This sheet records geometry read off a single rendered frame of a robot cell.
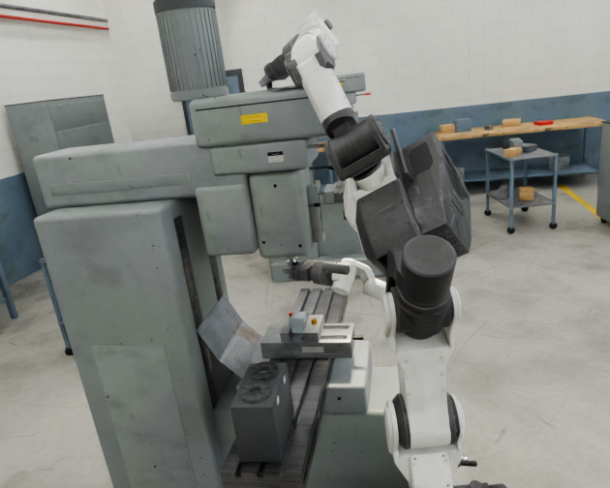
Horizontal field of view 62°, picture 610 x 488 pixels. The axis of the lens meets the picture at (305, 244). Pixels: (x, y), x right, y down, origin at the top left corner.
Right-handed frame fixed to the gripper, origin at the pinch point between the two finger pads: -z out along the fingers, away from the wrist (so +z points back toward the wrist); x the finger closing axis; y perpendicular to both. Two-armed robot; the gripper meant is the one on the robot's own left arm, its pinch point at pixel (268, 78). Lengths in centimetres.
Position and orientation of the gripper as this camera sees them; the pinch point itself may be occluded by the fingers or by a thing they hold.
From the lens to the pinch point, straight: 179.3
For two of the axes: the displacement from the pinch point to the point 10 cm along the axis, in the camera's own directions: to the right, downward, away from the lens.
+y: -5.5, -8.3, -0.6
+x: 4.1, -3.3, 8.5
